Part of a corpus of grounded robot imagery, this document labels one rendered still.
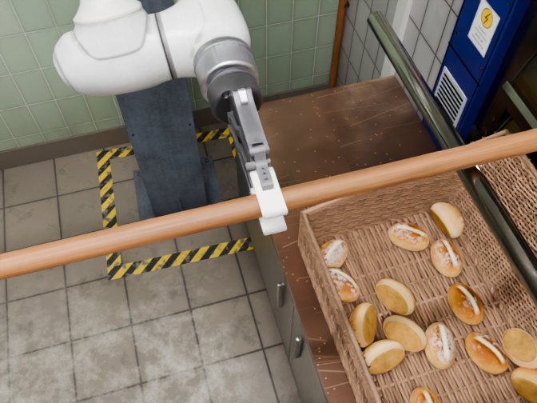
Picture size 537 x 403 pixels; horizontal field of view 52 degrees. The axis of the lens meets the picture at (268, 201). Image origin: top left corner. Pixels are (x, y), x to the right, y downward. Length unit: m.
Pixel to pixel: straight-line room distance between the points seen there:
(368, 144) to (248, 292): 0.70
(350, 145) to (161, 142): 0.59
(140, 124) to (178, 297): 0.63
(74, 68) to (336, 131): 0.89
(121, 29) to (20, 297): 1.41
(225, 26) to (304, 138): 0.76
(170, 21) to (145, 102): 0.78
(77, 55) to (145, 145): 0.92
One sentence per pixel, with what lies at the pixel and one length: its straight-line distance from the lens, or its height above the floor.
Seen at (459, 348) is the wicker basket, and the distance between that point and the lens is 1.31.
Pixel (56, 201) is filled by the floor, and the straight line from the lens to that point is 2.27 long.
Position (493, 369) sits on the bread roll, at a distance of 1.28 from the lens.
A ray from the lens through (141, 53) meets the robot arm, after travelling 0.85.
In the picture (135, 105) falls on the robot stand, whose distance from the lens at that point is 1.62.
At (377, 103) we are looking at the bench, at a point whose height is 0.58.
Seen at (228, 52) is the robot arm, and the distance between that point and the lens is 0.80.
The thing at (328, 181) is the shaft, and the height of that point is 1.21.
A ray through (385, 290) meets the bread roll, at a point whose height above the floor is 0.64.
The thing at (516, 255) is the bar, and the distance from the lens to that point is 0.74.
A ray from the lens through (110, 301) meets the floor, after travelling 2.00.
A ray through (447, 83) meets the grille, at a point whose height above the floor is 0.77.
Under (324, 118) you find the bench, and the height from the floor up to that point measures 0.58.
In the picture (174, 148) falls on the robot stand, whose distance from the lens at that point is 1.78.
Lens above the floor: 1.77
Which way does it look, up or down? 56 degrees down
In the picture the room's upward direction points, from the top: straight up
